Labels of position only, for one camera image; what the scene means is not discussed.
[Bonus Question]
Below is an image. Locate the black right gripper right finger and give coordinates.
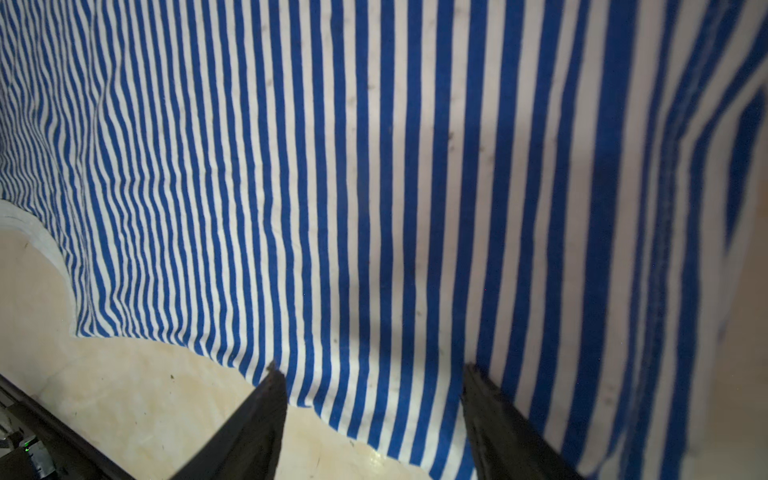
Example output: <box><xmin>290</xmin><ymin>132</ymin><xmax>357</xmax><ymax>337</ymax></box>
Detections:
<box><xmin>461</xmin><ymin>364</ymin><xmax>581</xmax><ymax>480</ymax></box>

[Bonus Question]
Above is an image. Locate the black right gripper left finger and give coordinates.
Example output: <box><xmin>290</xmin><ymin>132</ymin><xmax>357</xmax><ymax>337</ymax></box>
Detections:
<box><xmin>174</xmin><ymin>364</ymin><xmax>288</xmax><ymax>479</ymax></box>

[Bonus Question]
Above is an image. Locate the blue white striped tank top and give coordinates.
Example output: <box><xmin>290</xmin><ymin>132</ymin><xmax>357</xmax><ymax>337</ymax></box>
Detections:
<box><xmin>1</xmin><ymin>1</ymin><xmax>767</xmax><ymax>479</ymax></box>

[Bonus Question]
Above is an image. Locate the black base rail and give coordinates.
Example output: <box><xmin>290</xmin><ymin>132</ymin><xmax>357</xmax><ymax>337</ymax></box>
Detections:
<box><xmin>1</xmin><ymin>377</ymin><xmax>131</xmax><ymax>479</ymax></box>

